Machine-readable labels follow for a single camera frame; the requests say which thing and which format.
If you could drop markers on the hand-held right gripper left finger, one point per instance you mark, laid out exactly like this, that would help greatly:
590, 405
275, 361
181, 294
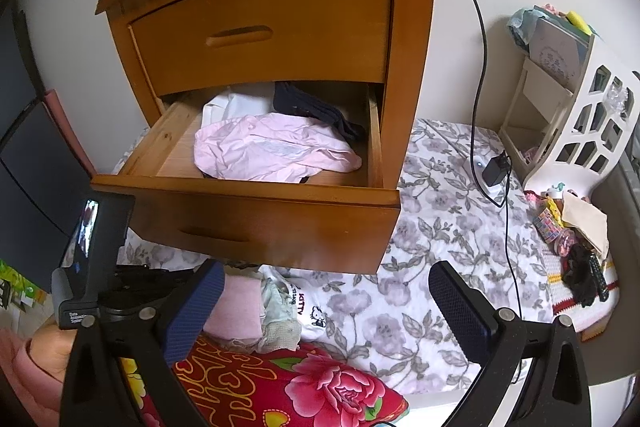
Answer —
195, 307

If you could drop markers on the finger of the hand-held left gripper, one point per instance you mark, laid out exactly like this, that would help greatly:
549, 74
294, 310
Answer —
175, 279

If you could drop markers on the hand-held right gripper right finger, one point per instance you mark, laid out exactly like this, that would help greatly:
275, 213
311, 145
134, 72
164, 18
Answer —
457, 312

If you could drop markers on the salmon pink underwear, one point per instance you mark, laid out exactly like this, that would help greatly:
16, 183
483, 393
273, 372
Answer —
235, 307

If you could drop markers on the mint green underwear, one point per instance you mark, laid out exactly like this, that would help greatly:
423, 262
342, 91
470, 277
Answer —
277, 307

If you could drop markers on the white cartoon print underwear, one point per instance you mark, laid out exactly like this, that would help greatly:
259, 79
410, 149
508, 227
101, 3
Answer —
310, 302

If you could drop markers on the pale pink underwear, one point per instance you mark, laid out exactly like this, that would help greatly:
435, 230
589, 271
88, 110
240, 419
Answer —
260, 147

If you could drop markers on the white garment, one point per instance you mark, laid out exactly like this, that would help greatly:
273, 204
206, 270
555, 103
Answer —
230, 107

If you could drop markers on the dark navy sock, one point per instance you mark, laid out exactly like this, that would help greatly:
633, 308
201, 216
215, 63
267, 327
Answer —
310, 107

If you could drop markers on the person's left hand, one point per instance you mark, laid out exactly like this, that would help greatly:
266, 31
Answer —
50, 347

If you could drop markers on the grey floral blanket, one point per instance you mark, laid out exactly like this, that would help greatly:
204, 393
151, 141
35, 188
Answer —
440, 257

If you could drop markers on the green printed packet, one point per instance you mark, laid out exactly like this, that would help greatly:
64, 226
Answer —
20, 287

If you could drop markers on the dark cabinet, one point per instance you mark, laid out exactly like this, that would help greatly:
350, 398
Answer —
35, 167

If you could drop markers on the striped crochet mat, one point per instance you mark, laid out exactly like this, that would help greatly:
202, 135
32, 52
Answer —
565, 312

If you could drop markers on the colourful packet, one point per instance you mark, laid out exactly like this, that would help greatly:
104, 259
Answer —
547, 224

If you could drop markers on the black cloth bundle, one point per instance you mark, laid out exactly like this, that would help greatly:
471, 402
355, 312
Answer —
580, 277

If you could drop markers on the white charging hub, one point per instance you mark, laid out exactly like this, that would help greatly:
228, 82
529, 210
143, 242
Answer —
472, 172

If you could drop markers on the black power adapter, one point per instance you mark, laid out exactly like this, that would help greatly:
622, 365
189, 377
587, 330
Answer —
495, 172

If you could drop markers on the red floral pillow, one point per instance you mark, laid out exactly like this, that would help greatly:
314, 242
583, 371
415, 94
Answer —
325, 387

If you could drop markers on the beige cloth pouch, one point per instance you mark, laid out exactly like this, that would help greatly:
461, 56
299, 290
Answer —
585, 217

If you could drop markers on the white lattice rack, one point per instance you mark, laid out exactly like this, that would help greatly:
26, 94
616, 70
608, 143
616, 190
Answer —
545, 79

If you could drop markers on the wooden nightstand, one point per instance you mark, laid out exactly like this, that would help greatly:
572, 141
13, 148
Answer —
415, 57

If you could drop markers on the grey notebook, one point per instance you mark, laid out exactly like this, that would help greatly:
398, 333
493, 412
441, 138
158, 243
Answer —
560, 47

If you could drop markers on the teal cloth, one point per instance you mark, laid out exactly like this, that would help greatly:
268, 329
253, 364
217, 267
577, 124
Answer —
520, 27

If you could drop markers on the yellow sponge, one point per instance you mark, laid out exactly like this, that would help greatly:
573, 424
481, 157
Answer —
575, 19

